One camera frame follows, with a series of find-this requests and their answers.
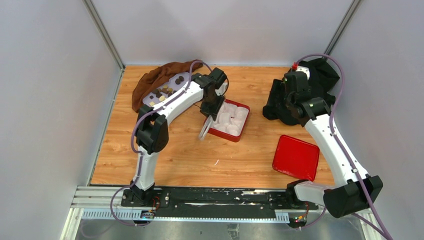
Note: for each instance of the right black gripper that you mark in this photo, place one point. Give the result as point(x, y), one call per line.
point(278, 87)

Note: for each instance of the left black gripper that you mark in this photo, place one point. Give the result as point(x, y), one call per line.
point(213, 111)

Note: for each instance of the metal tongs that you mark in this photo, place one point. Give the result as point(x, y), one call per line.
point(207, 125)

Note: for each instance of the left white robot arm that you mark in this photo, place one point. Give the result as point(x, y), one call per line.
point(151, 132)

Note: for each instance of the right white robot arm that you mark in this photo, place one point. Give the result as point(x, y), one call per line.
point(354, 190)

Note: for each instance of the red chocolate box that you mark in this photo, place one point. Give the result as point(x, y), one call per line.
point(226, 116)

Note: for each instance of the white paper cup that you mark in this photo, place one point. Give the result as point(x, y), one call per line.
point(241, 113)
point(233, 130)

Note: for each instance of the black cloth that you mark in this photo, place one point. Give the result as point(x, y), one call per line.
point(322, 78)

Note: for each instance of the lavender tray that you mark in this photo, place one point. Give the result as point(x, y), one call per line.
point(165, 89)

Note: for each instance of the red box lid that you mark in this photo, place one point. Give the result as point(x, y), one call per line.
point(296, 158)

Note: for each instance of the brown cloth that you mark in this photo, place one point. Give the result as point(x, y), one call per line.
point(154, 79)

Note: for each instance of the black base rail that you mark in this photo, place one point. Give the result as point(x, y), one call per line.
point(208, 203)

